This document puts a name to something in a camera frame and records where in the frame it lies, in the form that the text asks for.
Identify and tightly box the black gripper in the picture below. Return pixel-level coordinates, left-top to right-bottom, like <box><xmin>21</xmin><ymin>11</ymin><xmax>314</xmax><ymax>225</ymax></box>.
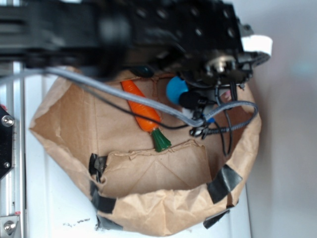
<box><xmin>128</xmin><ymin>0</ymin><xmax>274</xmax><ymax>87</ymax></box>

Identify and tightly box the blue foam ball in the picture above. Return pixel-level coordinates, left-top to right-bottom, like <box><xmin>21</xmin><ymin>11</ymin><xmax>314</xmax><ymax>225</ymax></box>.
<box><xmin>165</xmin><ymin>76</ymin><xmax>189</xmax><ymax>105</ymax></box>

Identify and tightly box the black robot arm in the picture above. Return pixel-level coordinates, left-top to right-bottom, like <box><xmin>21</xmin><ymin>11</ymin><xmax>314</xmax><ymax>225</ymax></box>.
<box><xmin>0</xmin><ymin>0</ymin><xmax>272</xmax><ymax>88</ymax></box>

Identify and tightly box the dark green toy cucumber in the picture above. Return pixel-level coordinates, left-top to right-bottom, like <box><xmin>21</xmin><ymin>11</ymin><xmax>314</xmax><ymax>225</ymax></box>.
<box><xmin>130</xmin><ymin>66</ymin><xmax>154</xmax><ymax>78</ymax></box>

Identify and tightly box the orange toy carrot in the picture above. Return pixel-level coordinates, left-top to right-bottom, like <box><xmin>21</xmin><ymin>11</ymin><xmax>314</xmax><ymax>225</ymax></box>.
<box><xmin>120</xmin><ymin>80</ymin><xmax>172</xmax><ymax>153</ymax></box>

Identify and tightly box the brown paper bag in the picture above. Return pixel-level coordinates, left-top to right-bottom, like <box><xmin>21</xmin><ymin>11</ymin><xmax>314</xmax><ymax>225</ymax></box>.
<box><xmin>30</xmin><ymin>78</ymin><xmax>262</xmax><ymax>237</ymax></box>

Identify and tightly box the thin black cable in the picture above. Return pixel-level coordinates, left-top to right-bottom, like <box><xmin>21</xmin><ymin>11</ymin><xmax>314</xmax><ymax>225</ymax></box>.
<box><xmin>84</xmin><ymin>88</ymin><xmax>236</xmax><ymax>157</ymax></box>

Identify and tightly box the grey braided cable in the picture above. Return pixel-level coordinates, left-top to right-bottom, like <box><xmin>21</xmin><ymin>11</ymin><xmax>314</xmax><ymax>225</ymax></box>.
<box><xmin>0</xmin><ymin>67</ymin><xmax>259</xmax><ymax>131</ymax></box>

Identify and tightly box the black octagonal mount plate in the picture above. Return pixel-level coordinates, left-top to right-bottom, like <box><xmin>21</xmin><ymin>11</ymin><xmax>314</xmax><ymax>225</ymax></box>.
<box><xmin>0</xmin><ymin>105</ymin><xmax>15</xmax><ymax>180</ymax></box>

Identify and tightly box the aluminium rail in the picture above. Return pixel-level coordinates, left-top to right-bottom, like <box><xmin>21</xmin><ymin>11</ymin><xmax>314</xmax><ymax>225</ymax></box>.
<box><xmin>0</xmin><ymin>61</ymin><xmax>27</xmax><ymax>238</ymax></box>

